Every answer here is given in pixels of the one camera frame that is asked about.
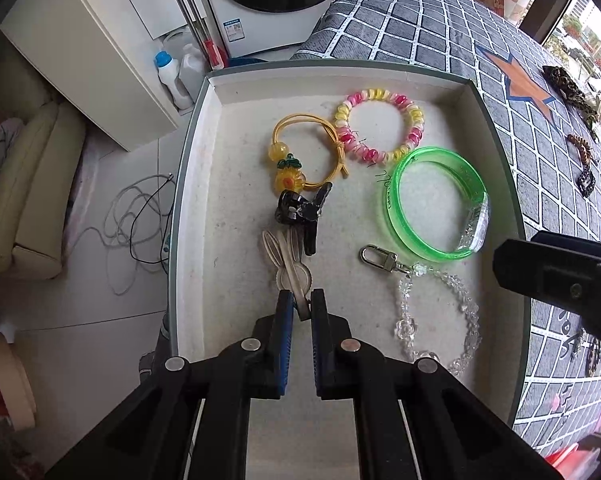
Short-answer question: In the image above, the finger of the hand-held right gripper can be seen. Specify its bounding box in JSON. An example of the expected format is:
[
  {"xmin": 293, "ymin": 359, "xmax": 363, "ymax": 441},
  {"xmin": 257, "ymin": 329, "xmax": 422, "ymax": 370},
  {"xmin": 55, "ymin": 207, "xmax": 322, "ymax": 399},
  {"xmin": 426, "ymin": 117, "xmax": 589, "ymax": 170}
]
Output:
[{"xmin": 493, "ymin": 231, "xmax": 601, "ymax": 356}]

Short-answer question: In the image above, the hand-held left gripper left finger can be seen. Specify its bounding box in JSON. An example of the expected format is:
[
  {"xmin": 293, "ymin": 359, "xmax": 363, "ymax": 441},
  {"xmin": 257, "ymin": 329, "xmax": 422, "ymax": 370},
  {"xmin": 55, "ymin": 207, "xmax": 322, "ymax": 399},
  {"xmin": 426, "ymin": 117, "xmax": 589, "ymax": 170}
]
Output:
[{"xmin": 45, "ymin": 287, "xmax": 297, "ymax": 480}]

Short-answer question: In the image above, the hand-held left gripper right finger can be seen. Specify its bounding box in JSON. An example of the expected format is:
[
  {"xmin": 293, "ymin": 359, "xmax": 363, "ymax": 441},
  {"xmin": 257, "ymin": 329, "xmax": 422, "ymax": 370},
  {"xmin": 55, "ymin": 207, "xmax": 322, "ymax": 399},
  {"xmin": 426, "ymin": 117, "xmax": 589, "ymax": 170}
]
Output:
[{"xmin": 310, "ymin": 287, "xmax": 561, "ymax": 480}]

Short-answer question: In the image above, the beige rabbit hair clip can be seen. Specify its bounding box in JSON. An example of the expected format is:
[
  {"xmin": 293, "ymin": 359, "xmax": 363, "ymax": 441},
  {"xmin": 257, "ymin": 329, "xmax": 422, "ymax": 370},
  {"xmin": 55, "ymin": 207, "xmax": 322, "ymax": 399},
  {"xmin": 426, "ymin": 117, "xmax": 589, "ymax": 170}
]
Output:
[{"xmin": 261, "ymin": 227, "xmax": 315, "ymax": 321}]

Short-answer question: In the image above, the clear bead chain with clasp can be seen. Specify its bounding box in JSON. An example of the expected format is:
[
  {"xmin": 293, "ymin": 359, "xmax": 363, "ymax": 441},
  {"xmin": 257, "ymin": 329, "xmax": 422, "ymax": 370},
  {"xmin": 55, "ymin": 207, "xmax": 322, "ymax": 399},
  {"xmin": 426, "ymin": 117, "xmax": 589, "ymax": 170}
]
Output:
[{"xmin": 359, "ymin": 244, "xmax": 482, "ymax": 376}]

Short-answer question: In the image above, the black claw hair clip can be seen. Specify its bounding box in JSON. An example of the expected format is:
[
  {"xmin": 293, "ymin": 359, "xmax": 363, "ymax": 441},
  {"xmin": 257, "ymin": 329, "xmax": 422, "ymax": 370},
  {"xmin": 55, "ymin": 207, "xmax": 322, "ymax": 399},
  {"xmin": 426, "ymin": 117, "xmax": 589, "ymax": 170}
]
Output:
[{"xmin": 275, "ymin": 181, "xmax": 333, "ymax": 257}]

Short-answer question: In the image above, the green translucent bangle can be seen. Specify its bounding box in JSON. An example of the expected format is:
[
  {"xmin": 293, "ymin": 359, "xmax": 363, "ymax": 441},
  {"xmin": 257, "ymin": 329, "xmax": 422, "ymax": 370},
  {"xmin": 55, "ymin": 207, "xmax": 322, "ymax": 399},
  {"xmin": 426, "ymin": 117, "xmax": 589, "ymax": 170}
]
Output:
[{"xmin": 379, "ymin": 146, "xmax": 491, "ymax": 263}]

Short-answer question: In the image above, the yellow bead hair tie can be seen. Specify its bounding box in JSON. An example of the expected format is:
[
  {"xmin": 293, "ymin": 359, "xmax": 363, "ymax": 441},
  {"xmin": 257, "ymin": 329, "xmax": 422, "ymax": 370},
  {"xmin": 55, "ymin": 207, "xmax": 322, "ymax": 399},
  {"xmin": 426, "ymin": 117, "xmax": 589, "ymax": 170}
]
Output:
[{"xmin": 268, "ymin": 112, "xmax": 352, "ymax": 195}]

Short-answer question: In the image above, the white box with green rim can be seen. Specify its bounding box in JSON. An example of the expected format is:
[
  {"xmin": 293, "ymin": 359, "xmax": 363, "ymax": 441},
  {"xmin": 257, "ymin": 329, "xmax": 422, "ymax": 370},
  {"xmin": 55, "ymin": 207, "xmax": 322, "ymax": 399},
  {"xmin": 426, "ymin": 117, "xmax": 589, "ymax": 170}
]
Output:
[{"xmin": 166, "ymin": 60, "xmax": 533, "ymax": 428}]

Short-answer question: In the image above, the pink and yellow bead bracelet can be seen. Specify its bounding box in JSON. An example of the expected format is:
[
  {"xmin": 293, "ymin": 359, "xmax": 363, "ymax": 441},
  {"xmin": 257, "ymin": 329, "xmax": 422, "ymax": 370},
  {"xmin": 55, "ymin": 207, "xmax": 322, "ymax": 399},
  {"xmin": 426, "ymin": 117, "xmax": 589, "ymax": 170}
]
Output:
[{"xmin": 333, "ymin": 87, "xmax": 425, "ymax": 163}]

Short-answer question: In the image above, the black beaded scrunchie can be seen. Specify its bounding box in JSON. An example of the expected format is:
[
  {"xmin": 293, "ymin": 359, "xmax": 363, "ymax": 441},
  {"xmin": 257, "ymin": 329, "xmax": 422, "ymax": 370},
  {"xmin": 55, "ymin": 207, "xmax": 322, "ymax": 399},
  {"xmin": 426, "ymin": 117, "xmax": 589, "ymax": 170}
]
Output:
[{"xmin": 576, "ymin": 165, "xmax": 598, "ymax": 197}]

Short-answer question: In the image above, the brown hair clip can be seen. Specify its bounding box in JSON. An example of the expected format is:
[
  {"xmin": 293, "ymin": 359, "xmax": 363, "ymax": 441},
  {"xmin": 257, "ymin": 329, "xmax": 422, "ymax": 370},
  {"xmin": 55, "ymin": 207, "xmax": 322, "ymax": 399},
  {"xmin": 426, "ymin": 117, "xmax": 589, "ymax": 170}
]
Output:
[{"xmin": 566, "ymin": 132, "xmax": 595, "ymax": 166}]

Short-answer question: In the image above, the olive bow hair clip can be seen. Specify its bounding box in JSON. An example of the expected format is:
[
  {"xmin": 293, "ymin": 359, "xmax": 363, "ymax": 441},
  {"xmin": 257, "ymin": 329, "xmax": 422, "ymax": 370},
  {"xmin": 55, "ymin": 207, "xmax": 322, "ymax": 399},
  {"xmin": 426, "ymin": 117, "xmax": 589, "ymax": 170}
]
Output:
[{"xmin": 577, "ymin": 102, "xmax": 601, "ymax": 143}]

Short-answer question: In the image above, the red plastic container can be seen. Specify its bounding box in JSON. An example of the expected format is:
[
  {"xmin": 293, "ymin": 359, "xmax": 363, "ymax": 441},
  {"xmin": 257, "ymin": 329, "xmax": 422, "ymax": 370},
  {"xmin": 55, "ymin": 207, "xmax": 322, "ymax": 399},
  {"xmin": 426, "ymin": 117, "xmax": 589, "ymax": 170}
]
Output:
[{"xmin": 545, "ymin": 440, "xmax": 581, "ymax": 467}]

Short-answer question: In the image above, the leopard print scrunchie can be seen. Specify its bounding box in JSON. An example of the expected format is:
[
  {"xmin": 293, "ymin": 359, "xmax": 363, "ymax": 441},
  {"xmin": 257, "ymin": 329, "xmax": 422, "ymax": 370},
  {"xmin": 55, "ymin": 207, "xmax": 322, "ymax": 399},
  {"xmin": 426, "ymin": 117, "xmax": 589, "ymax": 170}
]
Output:
[{"xmin": 541, "ymin": 64, "xmax": 588, "ymax": 108}]

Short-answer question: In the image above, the blue-grey checked star tablecloth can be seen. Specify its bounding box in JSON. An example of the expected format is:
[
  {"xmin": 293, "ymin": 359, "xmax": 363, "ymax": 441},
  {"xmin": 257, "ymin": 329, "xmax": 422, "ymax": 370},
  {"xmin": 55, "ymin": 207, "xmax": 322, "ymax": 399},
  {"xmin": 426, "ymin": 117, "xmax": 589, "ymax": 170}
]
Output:
[{"xmin": 290, "ymin": 0, "xmax": 601, "ymax": 453}]

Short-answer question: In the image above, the white bottle with blue cap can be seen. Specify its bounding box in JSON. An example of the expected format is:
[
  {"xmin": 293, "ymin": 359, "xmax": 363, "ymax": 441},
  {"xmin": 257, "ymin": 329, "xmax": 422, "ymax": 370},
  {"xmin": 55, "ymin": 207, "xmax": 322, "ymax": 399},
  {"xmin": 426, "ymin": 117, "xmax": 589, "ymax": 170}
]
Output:
[{"xmin": 154, "ymin": 51, "xmax": 194, "ymax": 111}]

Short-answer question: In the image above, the white plastic bottle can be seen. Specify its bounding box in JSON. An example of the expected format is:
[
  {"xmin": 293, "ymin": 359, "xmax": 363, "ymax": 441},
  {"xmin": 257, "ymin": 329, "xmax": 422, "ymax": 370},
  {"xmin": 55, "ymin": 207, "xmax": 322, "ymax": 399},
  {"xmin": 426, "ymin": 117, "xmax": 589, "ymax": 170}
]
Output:
[{"xmin": 179, "ymin": 42, "xmax": 210, "ymax": 96}]

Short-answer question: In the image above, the beige cushion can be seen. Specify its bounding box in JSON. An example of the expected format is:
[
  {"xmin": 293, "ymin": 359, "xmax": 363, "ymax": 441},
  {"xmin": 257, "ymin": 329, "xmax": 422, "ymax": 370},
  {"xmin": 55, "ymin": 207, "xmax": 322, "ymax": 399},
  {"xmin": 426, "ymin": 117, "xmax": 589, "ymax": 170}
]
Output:
[{"xmin": 0, "ymin": 102, "xmax": 86, "ymax": 281}]

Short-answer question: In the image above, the white washing machine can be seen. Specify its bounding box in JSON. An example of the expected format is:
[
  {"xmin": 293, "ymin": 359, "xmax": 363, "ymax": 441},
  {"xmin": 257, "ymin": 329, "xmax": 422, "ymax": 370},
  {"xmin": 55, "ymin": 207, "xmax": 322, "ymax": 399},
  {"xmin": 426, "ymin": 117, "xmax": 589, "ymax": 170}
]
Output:
[{"xmin": 195, "ymin": 0, "xmax": 356, "ymax": 58}]

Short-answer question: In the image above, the grey clothing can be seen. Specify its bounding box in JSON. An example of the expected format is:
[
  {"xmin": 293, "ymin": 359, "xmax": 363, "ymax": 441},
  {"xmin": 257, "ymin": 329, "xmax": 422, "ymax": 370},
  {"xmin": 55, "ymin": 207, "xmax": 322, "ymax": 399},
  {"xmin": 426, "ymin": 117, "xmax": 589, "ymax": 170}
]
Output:
[{"xmin": 0, "ymin": 117, "xmax": 26, "ymax": 206}]

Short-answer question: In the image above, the white cabinet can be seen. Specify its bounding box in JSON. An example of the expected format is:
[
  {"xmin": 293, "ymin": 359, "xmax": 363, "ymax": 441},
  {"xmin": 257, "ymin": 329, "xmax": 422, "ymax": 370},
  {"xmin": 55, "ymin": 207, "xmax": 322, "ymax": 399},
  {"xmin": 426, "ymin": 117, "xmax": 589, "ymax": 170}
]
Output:
[{"xmin": 0, "ymin": 0, "xmax": 211, "ymax": 153}]

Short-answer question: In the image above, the brown braided bracelet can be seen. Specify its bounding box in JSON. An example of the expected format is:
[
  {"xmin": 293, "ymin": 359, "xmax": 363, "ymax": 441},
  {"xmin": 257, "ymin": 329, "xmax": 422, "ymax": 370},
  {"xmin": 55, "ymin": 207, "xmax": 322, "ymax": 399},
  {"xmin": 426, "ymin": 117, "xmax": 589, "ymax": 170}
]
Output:
[{"xmin": 583, "ymin": 337, "xmax": 601, "ymax": 378}]

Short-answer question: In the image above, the black cable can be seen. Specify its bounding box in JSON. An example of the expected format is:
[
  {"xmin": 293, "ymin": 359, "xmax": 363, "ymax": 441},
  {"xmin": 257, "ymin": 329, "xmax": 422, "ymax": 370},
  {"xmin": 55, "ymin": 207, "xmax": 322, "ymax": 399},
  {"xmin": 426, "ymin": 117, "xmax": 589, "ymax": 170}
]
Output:
[{"xmin": 129, "ymin": 174, "xmax": 176, "ymax": 266}]

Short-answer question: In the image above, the white cable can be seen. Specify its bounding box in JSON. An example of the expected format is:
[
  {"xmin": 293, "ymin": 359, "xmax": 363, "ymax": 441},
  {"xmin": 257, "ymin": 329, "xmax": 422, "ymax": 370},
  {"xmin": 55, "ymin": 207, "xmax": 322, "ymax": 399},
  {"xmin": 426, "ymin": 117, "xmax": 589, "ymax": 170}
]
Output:
[{"xmin": 65, "ymin": 175, "xmax": 176, "ymax": 296}]

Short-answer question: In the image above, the dark window frame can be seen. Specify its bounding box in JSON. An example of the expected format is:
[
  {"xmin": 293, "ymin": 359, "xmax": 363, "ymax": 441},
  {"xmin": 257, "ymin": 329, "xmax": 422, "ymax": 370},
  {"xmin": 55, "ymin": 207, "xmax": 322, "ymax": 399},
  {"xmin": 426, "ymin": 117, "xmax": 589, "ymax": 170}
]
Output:
[{"xmin": 523, "ymin": 0, "xmax": 583, "ymax": 46}]

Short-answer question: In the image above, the mop with red handle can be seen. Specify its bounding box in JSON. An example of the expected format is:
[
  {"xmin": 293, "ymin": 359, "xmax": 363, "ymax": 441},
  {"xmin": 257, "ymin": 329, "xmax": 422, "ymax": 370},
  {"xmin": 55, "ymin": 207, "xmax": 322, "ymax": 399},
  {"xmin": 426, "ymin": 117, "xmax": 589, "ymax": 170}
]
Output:
[{"xmin": 158, "ymin": 0, "xmax": 226, "ymax": 68}]

